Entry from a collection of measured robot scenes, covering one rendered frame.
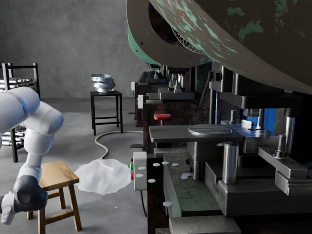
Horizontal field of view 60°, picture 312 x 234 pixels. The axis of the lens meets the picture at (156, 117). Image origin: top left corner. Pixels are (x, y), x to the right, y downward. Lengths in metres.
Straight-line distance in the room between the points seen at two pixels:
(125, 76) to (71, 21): 1.91
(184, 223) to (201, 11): 0.45
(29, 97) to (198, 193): 0.60
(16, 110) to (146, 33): 1.36
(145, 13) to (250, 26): 1.82
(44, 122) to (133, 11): 1.29
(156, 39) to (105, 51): 5.37
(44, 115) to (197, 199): 0.60
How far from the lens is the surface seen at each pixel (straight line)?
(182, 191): 0.73
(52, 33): 7.66
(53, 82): 7.67
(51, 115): 1.02
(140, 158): 1.01
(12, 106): 0.90
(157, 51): 2.06
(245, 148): 0.76
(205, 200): 0.70
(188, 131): 0.78
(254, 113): 0.80
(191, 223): 0.62
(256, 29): 0.30
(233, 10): 0.29
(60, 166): 1.81
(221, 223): 0.63
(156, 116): 1.07
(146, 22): 2.08
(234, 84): 0.73
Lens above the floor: 0.98
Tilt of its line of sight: 12 degrees down
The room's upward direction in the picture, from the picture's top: straight up
